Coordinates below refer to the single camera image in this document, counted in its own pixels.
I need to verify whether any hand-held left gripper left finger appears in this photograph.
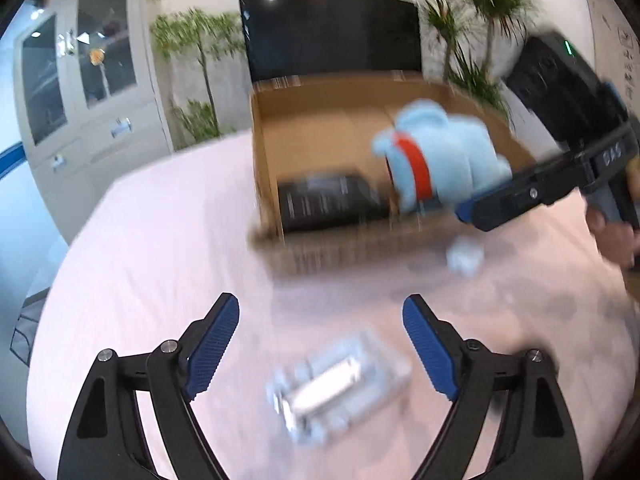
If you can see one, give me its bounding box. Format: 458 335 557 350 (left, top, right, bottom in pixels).
56 292 241 480

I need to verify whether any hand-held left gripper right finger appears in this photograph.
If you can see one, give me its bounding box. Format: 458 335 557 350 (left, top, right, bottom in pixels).
402 294 585 480

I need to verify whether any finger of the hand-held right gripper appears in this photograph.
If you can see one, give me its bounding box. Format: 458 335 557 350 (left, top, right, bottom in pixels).
454 152 592 233

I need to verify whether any light blue plush toy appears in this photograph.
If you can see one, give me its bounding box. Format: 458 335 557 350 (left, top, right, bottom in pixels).
371 99 514 215

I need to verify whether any clear plastic package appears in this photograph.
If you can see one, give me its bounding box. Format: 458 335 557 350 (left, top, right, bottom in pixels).
265 330 414 447

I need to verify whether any black box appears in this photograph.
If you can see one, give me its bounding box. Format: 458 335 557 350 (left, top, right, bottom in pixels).
276 171 391 234

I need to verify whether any brown cardboard box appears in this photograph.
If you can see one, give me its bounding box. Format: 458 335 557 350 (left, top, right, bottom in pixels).
247 74 556 277

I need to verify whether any person's right hand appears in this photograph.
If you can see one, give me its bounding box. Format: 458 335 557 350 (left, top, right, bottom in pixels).
585 207 640 268

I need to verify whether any green palm plant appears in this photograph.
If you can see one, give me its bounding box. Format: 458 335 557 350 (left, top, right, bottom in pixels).
415 0 539 122

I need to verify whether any pink tablecloth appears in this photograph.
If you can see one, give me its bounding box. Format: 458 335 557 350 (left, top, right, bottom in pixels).
27 127 637 480

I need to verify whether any black flat screen television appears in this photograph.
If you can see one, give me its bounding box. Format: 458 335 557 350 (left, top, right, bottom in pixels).
238 0 422 84

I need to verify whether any grey glass-door cabinet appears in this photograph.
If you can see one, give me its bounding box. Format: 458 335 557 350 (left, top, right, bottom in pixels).
12 0 174 222

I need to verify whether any thin leafy potted tree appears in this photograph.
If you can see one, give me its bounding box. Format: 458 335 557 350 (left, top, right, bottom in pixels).
150 7 246 147

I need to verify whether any white wall board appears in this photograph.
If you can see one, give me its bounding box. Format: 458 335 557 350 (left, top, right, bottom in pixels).
580 0 640 122

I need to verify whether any dark metal frame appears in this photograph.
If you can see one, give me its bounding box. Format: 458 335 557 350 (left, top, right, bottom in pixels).
10 292 51 367

